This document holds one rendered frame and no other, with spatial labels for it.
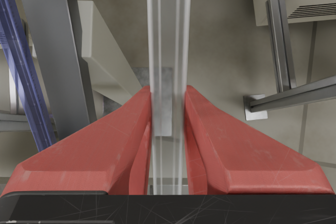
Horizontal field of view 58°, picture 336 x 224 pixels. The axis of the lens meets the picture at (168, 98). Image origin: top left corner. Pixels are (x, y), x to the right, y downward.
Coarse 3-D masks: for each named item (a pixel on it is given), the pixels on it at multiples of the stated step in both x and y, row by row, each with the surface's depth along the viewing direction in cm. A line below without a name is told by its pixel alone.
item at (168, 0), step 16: (160, 0) 10; (176, 0) 10; (160, 16) 10; (176, 16) 10; (160, 32) 10; (176, 32) 10; (160, 48) 10; (176, 48) 10; (160, 64) 11; (176, 64) 11; (160, 80) 11; (176, 80) 11; (160, 96) 12; (176, 96) 12; (160, 112) 12; (176, 112) 12; (160, 128) 12; (176, 128) 12; (160, 144) 13; (176, 144) 13; (160, 160) 14; (176, 160) 14; (160, 176) 14; (176, 176) 14; (160, 192) 15; (176, 192) 15
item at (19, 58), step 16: (0, 0) 19; (0, 16) 20; (16, 16) 20; (0, 32) 20; (16, 32) 20; (16, 48) 21; (16, 64) 22; (32, 64) 23; (16, 80) 23; (32, 80) 23; (32, 96) 23; (32, 112) 24; (32, 128) 25; (48, 128) 26; (48, 144) 26
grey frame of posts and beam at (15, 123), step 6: (0, 114) 66; (6, 114) 69; (12, 114) 72; (18, 114) 75; (0, 120) 68; (6, 120) 70; (12, 120) 72; (18, 120) 74; (24, 120) 77; (0, 126) 66; (6, 126) 68; (12, 126) 71; (18, 126) 74; (24, 126) 77; (54, 126) 98
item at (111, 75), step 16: (80, 0) 31; (80, 16) 30; (96, 16) 32; (96, 32) 32; (32, 48) 30; (96, 48) 32; (112, 48) 42; (96, 64) 33; (112, 64) 42; (128, 64) 60; (96, 80) 45; (112, 80) 44; (128, 80) 60; (144, 80) 111; (112, 96) 67; (128, 96) 66
